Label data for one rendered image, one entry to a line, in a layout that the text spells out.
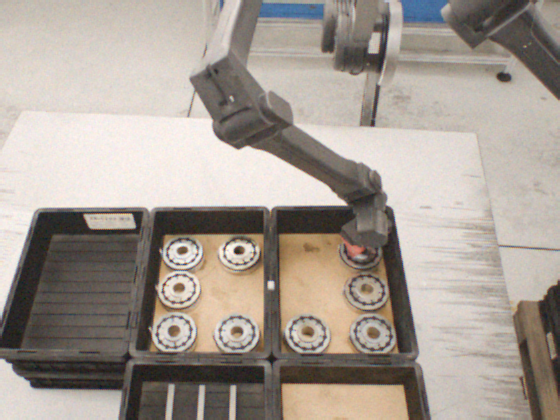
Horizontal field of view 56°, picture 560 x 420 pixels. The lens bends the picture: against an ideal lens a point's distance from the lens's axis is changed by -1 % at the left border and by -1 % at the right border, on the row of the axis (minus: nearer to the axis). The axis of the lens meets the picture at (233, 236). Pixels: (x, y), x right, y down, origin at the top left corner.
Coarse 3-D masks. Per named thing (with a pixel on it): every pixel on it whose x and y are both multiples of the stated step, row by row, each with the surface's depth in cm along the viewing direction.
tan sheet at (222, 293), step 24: (168, 240) 137; (216, 240) 136; (216, 264) 132; (216, 288) 128; (240, 288) 128; (168, 312) 125; (192, 312) 125; (216, 312) 124; (240, 312) 124; (240, 336) 121
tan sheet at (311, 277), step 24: (288, 240) 135; (312, 240) 135; (336, 240) 135; (288, 264) 131; (312, 264) 131; (336, 264) 130; (384, 264) 130; (288, 288) 127; (312, 288) 127; (336, 288) 127; (288, 312) 124; (312, 312) 123; (336, 312) 123; (384, 312) 122; (336, 336) 119
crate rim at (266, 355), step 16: (160, 208) 131; (176, 208) 131; (192, 208) 130; (208, 208) 130; (224, 208) 130; (240, 208) 130; (256, 208) 129; (144, 256) 123; (144, 272) 121; (144, 352) 109; (160, 352) 109; (176, 352) 108; (192, 352) 108; (208, 352) 108; (224, 352) 108; (240, 352) 108; (256, 352) 108
